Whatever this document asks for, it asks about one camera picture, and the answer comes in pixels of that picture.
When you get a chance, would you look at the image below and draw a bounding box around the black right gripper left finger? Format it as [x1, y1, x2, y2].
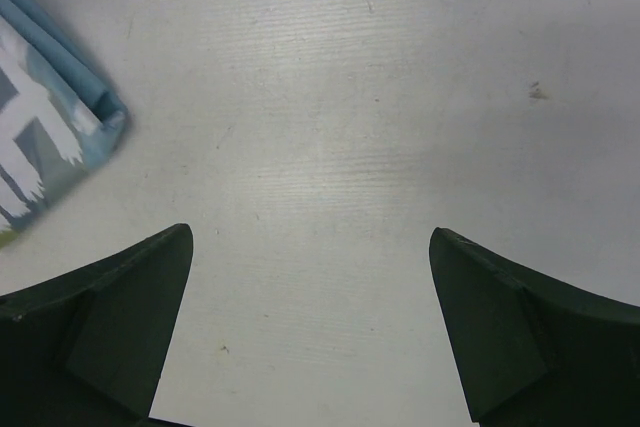
[1, 223, 193, 426]

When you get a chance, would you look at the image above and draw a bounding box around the light blue t shirt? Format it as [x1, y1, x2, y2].
[1, 0, 128, 244]

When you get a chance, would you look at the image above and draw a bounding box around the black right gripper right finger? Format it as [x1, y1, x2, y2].
[429, 228, 639, 426]

